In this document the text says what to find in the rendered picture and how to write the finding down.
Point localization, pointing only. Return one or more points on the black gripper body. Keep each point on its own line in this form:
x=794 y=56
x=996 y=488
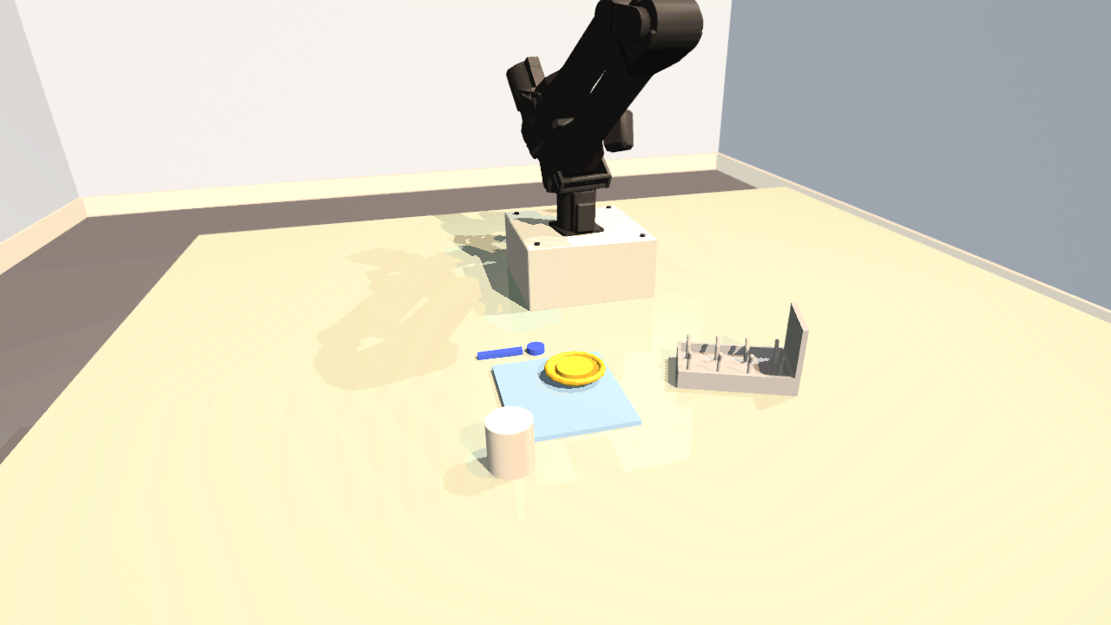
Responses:
x=621 y=136

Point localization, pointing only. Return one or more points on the beige dish rack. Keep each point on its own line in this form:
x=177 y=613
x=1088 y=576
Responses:
x=756 y=369

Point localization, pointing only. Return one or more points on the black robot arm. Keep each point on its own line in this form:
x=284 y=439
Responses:
x=564 y=125

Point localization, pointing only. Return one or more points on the white cylinder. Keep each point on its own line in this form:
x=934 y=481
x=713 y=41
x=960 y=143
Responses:
x=510 y=443

